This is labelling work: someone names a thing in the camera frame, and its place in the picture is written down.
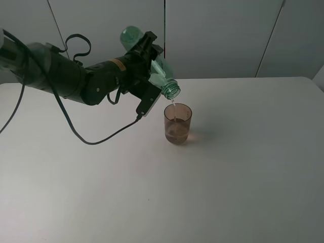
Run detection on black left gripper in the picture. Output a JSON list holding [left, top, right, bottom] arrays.
[[118, 31, 159, 95]]

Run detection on green transparent plastic bottle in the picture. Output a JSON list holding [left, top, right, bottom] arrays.
[[120, 26, 181, 100]]

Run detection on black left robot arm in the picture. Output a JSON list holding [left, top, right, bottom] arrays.
[[1, 29, 163, 106]]

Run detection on pink translucent plastic cup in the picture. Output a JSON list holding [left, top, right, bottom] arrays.
[[164, 103, 192, 145]]

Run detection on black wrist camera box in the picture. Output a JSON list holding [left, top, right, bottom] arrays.
[[136, 84, 161, 117]]

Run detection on black camera cable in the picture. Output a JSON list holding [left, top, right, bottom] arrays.
[[0, 31, 142, 145]]

